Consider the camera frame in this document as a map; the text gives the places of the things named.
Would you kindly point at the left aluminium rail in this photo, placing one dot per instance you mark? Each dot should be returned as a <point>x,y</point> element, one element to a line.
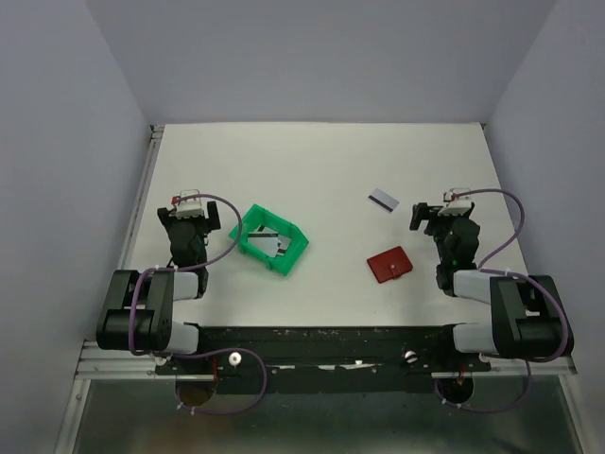
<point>136,213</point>

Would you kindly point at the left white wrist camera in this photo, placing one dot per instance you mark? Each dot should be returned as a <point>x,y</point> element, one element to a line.
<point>187,204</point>

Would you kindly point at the silver card in tray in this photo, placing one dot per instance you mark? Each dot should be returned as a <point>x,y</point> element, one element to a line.
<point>269,242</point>

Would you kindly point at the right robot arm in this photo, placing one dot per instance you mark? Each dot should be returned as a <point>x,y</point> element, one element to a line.
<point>527,319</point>

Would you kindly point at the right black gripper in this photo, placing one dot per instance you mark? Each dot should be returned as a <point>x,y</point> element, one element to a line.
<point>422,213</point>

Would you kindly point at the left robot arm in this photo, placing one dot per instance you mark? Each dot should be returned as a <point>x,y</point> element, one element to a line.
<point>137,314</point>

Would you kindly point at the front aluminium rail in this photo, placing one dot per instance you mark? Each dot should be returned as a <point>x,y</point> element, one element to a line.
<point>95,363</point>

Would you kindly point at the white magnetic stripe card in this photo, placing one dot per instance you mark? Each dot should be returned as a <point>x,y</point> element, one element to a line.
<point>384,200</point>

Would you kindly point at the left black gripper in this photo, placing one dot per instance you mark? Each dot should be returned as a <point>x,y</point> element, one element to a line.
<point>169,220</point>

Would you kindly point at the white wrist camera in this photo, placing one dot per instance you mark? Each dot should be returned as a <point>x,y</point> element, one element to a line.
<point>187,204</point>
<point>456,202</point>

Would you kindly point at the aluminium rail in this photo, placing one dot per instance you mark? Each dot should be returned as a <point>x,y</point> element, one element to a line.
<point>95,363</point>
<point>136,213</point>

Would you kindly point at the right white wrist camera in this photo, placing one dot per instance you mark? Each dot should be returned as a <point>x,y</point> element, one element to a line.
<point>456,202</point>

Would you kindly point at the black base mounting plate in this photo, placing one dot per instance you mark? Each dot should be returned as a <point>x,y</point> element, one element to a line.
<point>325,359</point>

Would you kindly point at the green plastic card tray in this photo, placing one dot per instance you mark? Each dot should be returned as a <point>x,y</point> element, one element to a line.
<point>258,216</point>

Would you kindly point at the red card holder wallet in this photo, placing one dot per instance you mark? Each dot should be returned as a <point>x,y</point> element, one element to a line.
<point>390,264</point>

